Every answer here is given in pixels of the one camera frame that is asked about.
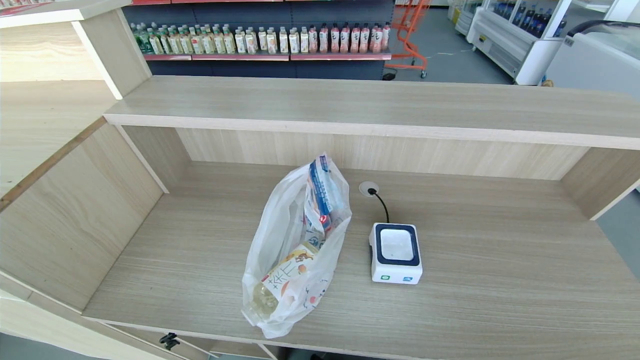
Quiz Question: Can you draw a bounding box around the white chest freezer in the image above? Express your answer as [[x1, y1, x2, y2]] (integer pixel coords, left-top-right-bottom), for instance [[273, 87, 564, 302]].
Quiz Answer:
[[542, 20, 640, 104]]

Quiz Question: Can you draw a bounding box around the wooden counter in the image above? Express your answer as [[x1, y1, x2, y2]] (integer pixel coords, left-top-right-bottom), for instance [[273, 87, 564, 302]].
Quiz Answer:
[[0, 0, 640, 360]]

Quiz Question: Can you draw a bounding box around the black cable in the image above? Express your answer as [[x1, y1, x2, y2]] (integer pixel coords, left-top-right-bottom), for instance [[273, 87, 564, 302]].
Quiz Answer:
[[368, 188, 391, 224]]

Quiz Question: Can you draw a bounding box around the white plastic shopping bag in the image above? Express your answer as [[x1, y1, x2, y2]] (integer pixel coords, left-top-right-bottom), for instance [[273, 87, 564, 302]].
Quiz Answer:
[[241, 152, 353, 339]]

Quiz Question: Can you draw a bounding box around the blue white snack pack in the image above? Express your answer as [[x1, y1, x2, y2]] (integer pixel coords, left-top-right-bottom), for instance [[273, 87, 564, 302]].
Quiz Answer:
[[303, 154, 350, 247]]

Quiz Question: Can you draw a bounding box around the row of bottles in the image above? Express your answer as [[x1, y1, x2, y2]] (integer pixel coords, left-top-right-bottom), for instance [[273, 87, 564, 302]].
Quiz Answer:
[[129, 21, 392, 56]]

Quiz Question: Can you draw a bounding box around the black shop shelf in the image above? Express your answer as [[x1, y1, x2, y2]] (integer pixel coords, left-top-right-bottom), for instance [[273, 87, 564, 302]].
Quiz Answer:
[[121, 0, 397, 81]]

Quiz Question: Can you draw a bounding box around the yellow drink bottle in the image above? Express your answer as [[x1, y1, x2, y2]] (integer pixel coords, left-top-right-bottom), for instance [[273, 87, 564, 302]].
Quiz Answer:
[[241, 242, 321, 324]]

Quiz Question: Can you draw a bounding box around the orange metal cart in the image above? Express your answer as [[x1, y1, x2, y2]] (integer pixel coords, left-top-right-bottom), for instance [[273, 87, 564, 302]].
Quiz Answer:
[[384, 0, 432, 79]]

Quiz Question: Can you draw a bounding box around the white barcode scanner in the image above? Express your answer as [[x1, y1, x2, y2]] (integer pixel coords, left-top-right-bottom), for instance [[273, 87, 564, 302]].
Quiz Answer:
[[369, 222, 424, 286]]

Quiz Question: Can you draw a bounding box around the white display fridge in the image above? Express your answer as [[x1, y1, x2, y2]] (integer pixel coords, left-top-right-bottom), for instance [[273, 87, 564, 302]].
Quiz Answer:
[[454, 0, 617, 86]]

